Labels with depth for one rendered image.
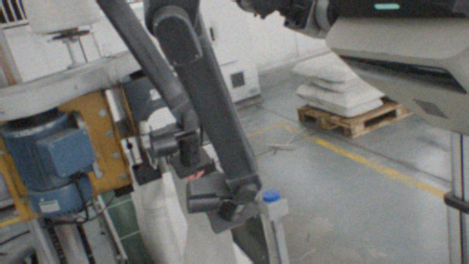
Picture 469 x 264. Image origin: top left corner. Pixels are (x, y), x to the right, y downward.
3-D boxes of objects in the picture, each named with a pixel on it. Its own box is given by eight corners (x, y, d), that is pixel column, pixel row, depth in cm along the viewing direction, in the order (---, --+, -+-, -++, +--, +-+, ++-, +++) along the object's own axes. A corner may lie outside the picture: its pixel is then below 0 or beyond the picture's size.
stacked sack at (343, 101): (404, 92, 404) (403, 77, 399) (347, 114, 379) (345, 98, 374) (370, 85, 441) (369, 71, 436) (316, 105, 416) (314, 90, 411)
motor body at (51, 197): (100, 206, 116) (69, 117, 107) (38, 230, 111) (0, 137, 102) (92, 186, 129) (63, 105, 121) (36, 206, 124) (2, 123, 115)
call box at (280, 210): (289, 213, 152) (287, 197, 150) (269, 221, 149) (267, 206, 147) (278, 203, 159) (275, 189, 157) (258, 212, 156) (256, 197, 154)
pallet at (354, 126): (448, 98, 434) (448, 84, 429) (352, 138, 390) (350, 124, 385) (385, 87, 505) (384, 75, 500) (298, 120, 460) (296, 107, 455)
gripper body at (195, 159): (169, 162, 121) (166, 143, 115) (201, 149, 124) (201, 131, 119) (178, 178, 117) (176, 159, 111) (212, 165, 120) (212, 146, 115)
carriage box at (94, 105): (135, 183, 139) (105, 89, 128) (18, 226, 127) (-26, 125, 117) (119, 160, 160) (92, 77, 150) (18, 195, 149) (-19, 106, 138)
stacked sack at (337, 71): (404, 66, 394) (403, 49, 389) (343, 87, 372) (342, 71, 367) (371, 61, 432) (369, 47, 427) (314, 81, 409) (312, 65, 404)
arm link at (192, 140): (202, 133, 110) (195, 118, 114) (177, 140, 108) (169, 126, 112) (203, 152, 115) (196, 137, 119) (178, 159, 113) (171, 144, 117)
